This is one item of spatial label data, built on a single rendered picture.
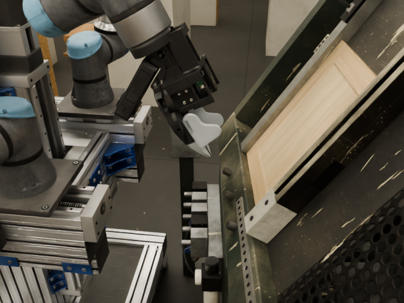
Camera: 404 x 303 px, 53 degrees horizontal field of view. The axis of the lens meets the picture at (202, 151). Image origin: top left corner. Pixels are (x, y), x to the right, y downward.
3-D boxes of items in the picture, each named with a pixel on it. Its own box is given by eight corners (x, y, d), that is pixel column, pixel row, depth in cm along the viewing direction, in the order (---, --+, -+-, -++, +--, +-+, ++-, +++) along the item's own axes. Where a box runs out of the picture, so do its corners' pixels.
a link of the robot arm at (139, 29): (104, 29, 55) (122, 14, 62) (122, 59, 57) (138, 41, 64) (151, 4, 52) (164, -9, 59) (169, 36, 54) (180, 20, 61)
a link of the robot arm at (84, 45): (64, 77, 141) (56, 38, 133) (88, 64, 151) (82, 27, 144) (92, 82, 136) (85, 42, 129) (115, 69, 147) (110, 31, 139)
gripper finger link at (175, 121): (193, 146, 62) (164, 98, 58) (184, 150, 63) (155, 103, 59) (197, 131, 66) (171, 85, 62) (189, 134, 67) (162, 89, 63)
